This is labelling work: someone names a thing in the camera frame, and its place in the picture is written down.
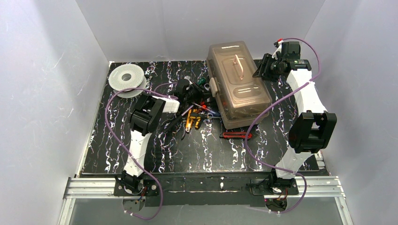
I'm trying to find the beige translucent plastic toolbox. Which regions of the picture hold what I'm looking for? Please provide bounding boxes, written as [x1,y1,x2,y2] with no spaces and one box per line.
[206,41,272,129]

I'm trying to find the red and black utility knife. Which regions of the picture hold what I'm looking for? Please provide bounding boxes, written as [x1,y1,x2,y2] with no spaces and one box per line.
[219,132,246,140]

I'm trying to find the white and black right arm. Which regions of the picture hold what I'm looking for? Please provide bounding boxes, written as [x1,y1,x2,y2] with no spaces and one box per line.
[246,38,337,195]

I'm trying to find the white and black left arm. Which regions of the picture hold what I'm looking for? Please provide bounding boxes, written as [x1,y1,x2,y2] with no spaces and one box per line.
[115,78,211,195]

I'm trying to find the yellow black bit holder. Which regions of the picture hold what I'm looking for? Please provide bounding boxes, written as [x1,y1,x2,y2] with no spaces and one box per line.
[190,109,206,129]

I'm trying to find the white filament spool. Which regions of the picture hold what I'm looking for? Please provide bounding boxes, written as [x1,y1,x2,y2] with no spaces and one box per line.
[108,64,147,93]

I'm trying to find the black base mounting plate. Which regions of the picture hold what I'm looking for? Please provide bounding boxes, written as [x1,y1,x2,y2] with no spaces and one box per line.
[115,171,299,207]

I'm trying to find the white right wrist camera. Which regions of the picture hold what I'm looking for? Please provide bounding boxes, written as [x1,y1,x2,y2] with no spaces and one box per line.
[272,38,286,60]

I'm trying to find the green handled screwdriver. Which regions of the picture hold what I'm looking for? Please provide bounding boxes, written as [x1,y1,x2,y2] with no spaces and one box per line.
[198,77,207,87]

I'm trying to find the blue handled screwdriver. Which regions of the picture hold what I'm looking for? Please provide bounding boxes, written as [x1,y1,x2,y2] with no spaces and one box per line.
[199,106,221,119]

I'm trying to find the black handled cutters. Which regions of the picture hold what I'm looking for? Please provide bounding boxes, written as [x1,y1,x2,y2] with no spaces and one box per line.
[163,105,194,134]

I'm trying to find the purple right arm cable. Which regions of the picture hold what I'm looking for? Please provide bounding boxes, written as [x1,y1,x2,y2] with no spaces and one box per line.
[244,37,321,216]

